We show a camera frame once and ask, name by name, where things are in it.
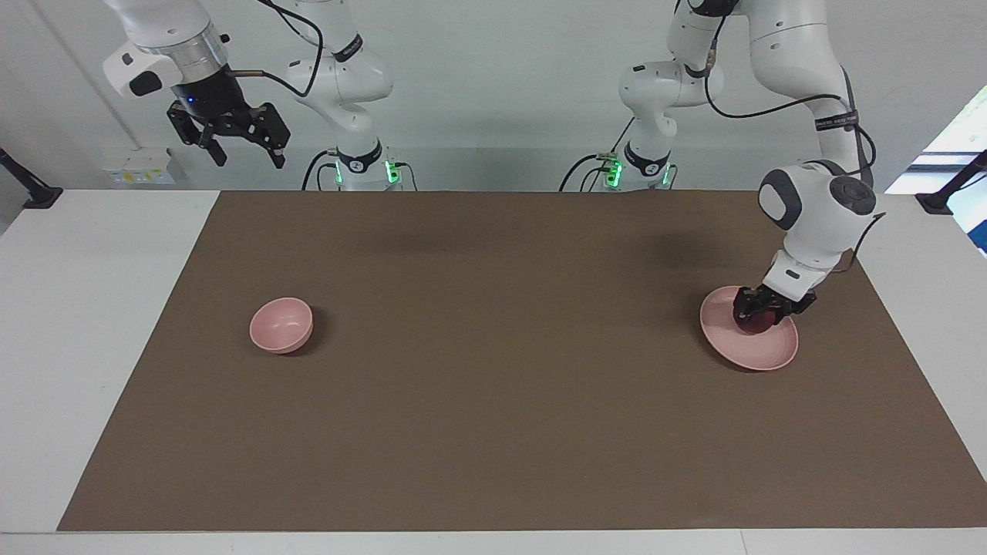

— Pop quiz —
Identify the pink plate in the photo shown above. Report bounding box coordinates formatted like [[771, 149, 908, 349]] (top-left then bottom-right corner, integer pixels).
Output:
[[699, 285, 800, 372]]

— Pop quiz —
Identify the pink bowl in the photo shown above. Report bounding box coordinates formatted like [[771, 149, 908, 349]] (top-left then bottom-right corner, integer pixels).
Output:
[[248, 297, 315, 355]]

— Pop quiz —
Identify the black clamp stand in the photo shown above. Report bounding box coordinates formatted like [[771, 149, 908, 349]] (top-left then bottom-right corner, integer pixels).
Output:
[[915, 150, 987, 215], [0, 146, 64, 210]]

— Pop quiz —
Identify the bright window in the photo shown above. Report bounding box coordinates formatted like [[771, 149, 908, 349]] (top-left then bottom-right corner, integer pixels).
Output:
[[885, 83, 987, 193]]

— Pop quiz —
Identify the brown table mat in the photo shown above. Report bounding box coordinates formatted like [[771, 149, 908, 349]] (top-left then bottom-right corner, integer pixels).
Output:
[[56, 190, 987, 533]]

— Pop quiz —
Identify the black base cable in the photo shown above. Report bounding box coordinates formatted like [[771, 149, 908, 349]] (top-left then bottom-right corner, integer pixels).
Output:
[[559, 119, 635, 192], [301, 150, 340, 192]]

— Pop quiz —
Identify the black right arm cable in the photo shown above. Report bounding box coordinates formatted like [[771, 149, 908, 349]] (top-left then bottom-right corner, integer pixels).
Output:
[[230, 0, 325, 101]]

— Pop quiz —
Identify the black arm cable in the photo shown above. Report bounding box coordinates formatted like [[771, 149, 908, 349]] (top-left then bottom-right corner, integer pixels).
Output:
[[230, 0, 325, 101], [703, 15, 888, 274]]

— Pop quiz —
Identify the white wall socket strip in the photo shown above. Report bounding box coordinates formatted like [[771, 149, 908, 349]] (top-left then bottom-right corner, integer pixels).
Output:
[[103, 148, 177, 186]]

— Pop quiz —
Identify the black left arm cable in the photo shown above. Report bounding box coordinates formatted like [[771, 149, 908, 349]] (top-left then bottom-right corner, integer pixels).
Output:
[[703, 15, 888, 274]]

